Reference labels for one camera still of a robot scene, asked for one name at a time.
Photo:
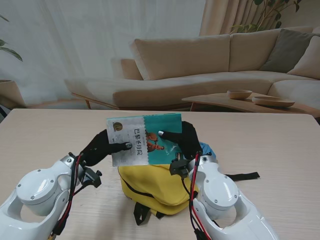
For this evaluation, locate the tall green leafy plant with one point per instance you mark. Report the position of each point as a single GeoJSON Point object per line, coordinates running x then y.
{"type": "Point", "coordinates": [246, 27]}

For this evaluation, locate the light wooden planter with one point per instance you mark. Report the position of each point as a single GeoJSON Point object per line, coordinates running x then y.
{"type": "Point", "coordinates": [10, 93]}

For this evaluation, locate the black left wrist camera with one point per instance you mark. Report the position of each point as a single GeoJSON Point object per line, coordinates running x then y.
{"type": "Point", "coordinates": [92, 176]}

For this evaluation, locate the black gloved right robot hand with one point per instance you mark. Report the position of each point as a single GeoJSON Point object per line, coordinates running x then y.
{"type": "Point", "coordinates": [187, 142]}

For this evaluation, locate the blue and yellow school bag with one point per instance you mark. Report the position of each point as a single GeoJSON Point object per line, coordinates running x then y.
{"type": "Point", "coordinates": [155, 185]}

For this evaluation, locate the black stand leg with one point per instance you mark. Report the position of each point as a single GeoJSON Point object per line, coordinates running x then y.
{"type": "Point", "coordinates": [2, 111]}

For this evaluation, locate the white sheer curtain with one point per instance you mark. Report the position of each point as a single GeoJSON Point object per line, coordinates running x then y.
{"type": "Point", "coordinates": [75, 37]}

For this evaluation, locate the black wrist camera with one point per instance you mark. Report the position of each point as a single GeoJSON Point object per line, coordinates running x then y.
{"type": "Point", "coordinates": [178, 168]}
{"type": "Point", "coordinates": [92, 176]}

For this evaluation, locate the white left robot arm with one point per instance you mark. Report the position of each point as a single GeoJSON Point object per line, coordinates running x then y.
{"type": "Point", "coordinates": [37, 195]}

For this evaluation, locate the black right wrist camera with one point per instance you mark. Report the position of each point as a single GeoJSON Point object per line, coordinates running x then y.
{"type": "Point", "coordinates": [178, 168]}

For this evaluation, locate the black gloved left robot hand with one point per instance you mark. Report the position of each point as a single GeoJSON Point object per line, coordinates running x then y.
{"type": "Point", "coordinates": [100, 148]}

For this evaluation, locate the wooden coffee table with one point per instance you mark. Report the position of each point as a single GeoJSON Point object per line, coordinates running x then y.
{"type": "Point", "coordinates": [220, 100]}

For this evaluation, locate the grey cushion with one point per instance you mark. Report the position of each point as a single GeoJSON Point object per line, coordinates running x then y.
{"type": "Point", "coordinates": [285, 50]}

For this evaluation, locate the beige sofa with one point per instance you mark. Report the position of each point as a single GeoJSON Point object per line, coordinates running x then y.
{"type": "Point", "coordinates": [175, 57]}

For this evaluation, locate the variegated leaf plant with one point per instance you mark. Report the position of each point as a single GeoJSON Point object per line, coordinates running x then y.
{"type": "Point", "coordinates": [12, 53]}

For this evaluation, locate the small wooden bowl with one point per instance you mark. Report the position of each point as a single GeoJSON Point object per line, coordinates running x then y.
{"type": "Point", "coordinates": [238, 94]}

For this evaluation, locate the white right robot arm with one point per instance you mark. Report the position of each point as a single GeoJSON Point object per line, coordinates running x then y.
{"type": "Point", "coordinates": [225, 200]}

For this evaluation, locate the beige curtain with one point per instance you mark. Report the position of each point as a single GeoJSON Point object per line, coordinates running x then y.
{"type": "Point", "coordinates": [220, 17]}

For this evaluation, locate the wide shallow wooden bowl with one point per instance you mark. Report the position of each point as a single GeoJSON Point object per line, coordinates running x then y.
{"type": "Point", "coordinates": [272, 102]}

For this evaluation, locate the teal and white book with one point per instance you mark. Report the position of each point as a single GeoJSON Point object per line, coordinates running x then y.
{"type": "Point", "coordinates": [142, 140]}

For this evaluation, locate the beige cushion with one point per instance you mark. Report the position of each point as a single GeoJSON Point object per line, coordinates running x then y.
{"type": "Point", "coordinates": [310, 62]}

